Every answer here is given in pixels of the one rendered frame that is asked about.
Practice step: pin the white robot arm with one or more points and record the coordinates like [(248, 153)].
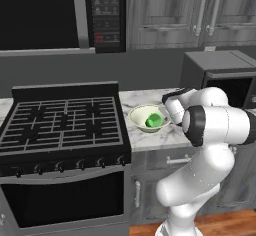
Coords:
[(213, 166)]

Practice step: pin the green cup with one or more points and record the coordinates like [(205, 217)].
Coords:
[(154, 120)]

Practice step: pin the black hob grate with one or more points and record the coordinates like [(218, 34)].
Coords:
[(60, 123)]

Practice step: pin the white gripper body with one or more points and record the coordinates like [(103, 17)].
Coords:
[(174, 114)]

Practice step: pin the grey countertop toaster oven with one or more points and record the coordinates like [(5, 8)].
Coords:
[(206, 66)]

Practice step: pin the black oven door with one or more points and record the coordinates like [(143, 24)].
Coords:
[(63, 200)]

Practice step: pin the black gas stove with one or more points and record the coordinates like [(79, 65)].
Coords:
[(66, 160)]

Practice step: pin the grey drawer front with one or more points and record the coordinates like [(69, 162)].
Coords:
[(156, 161)]

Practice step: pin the black overhead microwave oven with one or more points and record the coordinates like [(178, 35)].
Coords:
[(40, 13)]

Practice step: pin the cream bowl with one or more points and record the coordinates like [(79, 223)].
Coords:
[(138, 118)]

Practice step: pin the black stove knob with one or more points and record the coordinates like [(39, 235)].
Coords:
[(40, 169), (60, 167), (18, 172), (100, 162), (81, 164), (121, 160)]

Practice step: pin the grey wood cupboard door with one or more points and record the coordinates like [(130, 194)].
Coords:
[(238, 10), (160, 13)]

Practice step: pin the grey base cupboard door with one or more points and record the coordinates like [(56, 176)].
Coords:
[(148, 200), (241, 180)]

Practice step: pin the white wall socket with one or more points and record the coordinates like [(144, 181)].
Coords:
[(210, 48)]

